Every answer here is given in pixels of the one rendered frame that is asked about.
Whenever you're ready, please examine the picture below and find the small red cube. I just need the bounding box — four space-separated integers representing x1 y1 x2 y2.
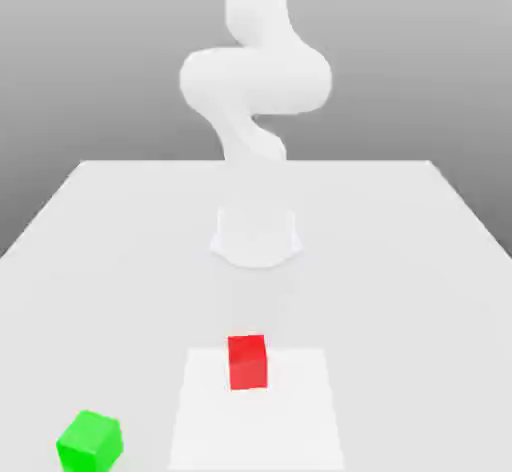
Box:
226 333 269 392

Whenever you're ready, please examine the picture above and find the small green cube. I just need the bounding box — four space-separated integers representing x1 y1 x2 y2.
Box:
55 408 125 472

